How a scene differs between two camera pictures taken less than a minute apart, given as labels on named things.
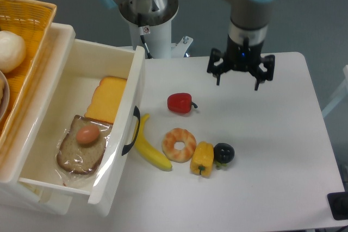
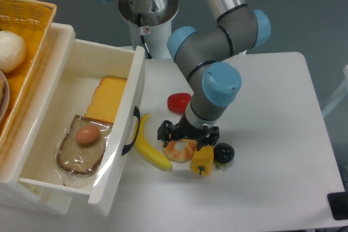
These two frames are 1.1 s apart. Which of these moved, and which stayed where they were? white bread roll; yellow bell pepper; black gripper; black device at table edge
Moved: black gripper
Stayed: white bread roll; black device at table edge; yellow bell pepper
